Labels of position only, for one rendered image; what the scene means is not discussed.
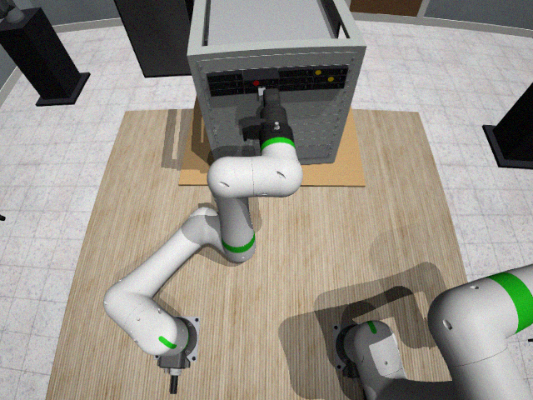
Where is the tan flat board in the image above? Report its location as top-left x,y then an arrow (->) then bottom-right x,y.
178,96 -> 366,188

